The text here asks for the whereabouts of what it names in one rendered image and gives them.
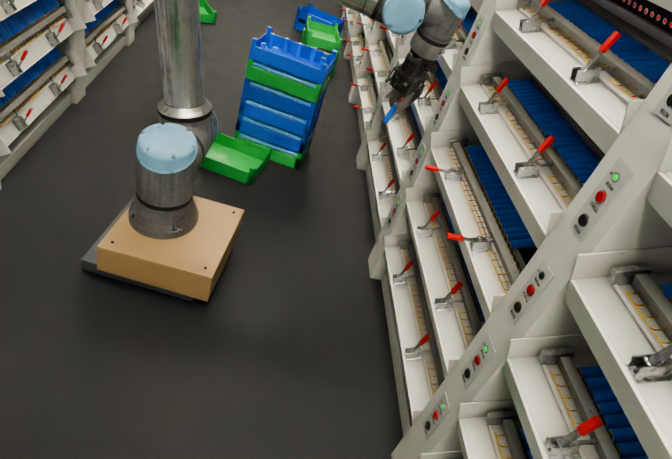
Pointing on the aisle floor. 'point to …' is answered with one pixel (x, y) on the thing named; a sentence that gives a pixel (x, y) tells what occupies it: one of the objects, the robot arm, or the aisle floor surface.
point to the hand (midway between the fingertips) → (396, 105)
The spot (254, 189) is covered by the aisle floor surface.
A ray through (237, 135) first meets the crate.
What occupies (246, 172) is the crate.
